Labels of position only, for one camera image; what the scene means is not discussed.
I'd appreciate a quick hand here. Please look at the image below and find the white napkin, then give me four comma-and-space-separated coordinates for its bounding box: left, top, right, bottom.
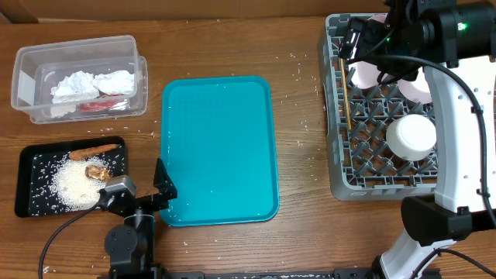
50, 71, 100, 104
92, 71, 135, 95

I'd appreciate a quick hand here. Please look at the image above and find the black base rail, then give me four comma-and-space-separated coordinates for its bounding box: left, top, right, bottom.
166, 267, 375, 279

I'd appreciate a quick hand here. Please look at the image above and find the teal plastic serving tray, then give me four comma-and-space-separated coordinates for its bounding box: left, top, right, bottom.
160, 76, 280, 227

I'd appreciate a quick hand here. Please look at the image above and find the pale green bowl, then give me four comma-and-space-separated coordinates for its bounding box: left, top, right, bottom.
386, 115, 436, 161

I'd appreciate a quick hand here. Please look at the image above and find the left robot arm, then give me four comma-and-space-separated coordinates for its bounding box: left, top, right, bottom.
98, 159, 177, 279

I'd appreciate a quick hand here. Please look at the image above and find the black rectangular tray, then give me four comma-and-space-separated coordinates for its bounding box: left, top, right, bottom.
15, 136, 128, 218

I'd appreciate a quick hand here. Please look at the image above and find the wooden chopstick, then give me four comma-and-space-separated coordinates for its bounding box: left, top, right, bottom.
339, 58, 352, 131

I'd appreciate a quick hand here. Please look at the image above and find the large pink plate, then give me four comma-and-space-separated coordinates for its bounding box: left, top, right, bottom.
349, 29, 392, 89

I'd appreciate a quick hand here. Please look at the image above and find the pile of white rice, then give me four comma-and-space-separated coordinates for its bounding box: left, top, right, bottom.
49, 157, 108, 211

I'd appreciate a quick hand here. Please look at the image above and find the gold foil wrapper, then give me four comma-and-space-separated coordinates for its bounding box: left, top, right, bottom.
85, 165, 112, 181

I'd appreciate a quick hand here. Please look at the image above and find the clear plastic waste bin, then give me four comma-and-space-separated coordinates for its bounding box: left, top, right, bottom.
11, 35, 148, 124

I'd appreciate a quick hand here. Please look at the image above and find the red snack wrapper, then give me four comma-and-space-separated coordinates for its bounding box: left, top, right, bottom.
79, 99, 129, 112

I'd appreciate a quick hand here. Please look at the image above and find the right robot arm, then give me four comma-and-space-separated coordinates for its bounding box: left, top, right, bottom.
339, 1, 495, 278

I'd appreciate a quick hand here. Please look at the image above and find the orange carrot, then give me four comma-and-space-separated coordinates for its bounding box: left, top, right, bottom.
69, 144, 119, 160

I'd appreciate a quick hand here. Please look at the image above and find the grey dishwasher rack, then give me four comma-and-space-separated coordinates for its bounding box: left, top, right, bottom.
319, 13, 437, 201

